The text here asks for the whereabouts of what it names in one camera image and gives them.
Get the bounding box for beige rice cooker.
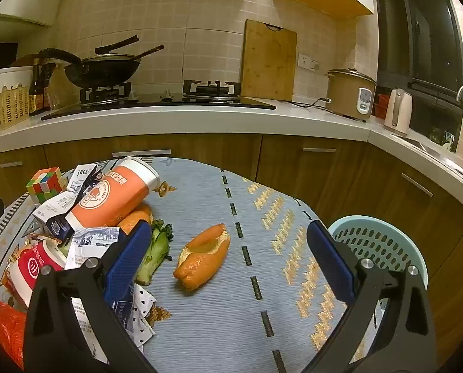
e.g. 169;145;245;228
326;68;377;121

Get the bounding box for white dotted paper wrapper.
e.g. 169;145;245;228
132;283;158;347

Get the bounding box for dark sauce bottle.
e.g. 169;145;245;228
29;62;45;116
41;62;58;112

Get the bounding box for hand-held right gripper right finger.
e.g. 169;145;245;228
301;221;438;373

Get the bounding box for orange peel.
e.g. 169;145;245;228
117;203;154;236
173;223;231;291

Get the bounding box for black power cable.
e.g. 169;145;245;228
280;98;331;108

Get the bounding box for wooden kitchen counter cabinet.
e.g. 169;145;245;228
0;97;463;358

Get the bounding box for black wok lid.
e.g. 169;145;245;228
81;35;141;65

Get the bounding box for printed paper leaflet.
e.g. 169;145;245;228
66;226;126;269

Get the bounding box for light blue plastic basket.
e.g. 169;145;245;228
328;215;428;331

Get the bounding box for white box with dark end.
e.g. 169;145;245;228
32;190;80;242

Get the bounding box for white printed carton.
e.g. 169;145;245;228
66;163;113;196

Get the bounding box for red and white cup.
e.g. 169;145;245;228
17;240;67;292

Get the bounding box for white wall socket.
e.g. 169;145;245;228
297;53;320;71

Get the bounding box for steel sink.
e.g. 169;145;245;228
391;132;463;176

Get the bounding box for green vegetable stalk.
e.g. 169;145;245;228
136;219;174;285

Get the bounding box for yellow chopstick holder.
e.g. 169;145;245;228
0;85;30;131

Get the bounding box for dark window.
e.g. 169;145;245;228
373;0;463;153

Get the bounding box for red plastic bag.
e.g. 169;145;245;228
0;291;26;370

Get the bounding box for orange paper cup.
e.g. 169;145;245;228
65;156;161;229

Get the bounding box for black gas stove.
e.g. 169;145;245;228
41;80;277;121

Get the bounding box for white electric kettle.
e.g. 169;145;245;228
384;89;413;137

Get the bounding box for black wok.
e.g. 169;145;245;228
64;45;165;88

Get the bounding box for colourful puzzle cube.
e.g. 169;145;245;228
26;167;63;205

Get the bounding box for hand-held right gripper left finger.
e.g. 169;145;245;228
23;219;158;373

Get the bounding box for bamboo cutting board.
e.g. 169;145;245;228
239;19;297;102

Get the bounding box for blue printed table mat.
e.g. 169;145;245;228
0;157;376;373

